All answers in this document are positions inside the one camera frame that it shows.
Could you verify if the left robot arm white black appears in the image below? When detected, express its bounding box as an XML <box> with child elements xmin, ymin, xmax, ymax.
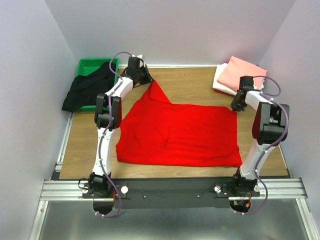
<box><xmin>88</xmin><ymin>55</ymin><xmax>154</xmax><ymax>197</ymax></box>

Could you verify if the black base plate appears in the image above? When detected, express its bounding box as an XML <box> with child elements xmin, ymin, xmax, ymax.
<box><xmin>78</xmin><ymin>177</ymin><xmax>260</xmax><ymax>210</ymax></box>

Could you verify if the white folded t shirt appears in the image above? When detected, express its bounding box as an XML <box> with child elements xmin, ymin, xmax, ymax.
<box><xmin>212</xmin><ymin>63</ymin><xmax>267</xmax><ymax>96</ymax></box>

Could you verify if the pink folded t shirt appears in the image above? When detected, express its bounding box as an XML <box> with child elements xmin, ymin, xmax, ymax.
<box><xmin>217</xmin><ymin>56</ymin><xmax>267</xmax><ymax>92</ymax></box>

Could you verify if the aluminium frame rail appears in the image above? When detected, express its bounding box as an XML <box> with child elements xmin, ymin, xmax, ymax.
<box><xmin>40</xmin><ymin>178</ymin><xmax>308</xmax><ymax>201</ymax></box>

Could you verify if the green plastic bin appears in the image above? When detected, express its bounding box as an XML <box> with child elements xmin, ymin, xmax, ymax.
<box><xmin>75</xmin><ymin>57</ymin><xmax>120</xmax><ymax>112</ymax></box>

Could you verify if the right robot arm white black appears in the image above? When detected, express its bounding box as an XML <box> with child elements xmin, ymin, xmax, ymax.
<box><xmin>228</xmin><ymin>75</ymin><xmax>290</xmax><ymax>196</ymax></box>

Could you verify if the black t shirt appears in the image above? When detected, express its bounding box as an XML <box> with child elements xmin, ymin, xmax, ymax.
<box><xmin>62</xmin><ymin>60</ymin><xmax>116</xmax><ymax>112</ymax></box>

